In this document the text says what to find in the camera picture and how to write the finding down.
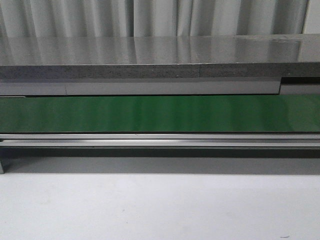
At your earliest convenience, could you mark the grey stone slab table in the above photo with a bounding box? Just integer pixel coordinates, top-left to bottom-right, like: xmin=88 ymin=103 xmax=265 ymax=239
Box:
xmin=0 ymin=34 xmax=320 ymax=79

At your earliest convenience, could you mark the green conveyor belt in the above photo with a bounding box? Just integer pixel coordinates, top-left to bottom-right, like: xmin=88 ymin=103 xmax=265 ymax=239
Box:
xmin=0 ymin=94 xmax=320 ymax=133

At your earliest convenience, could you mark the grey conveyor support leg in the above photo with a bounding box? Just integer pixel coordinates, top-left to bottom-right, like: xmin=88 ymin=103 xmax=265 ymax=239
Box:
xmin=0 ymin=148 xmax=13 ymax=174

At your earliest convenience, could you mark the grey pleated curtain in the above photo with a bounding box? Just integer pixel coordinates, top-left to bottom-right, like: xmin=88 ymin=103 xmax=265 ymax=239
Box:
xmin=0 ymin=0 xmax=308 ymax=38

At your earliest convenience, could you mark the aluminium front conveyor rail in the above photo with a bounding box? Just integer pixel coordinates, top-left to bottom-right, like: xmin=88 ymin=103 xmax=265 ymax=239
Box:
xmin=0 ymin=133 xmax=320 ymax=148

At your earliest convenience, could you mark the grey rear conveyor guard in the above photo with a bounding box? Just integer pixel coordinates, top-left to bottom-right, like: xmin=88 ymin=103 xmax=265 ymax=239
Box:
xmin=0 ymin=77 xmax=320 ymax=97

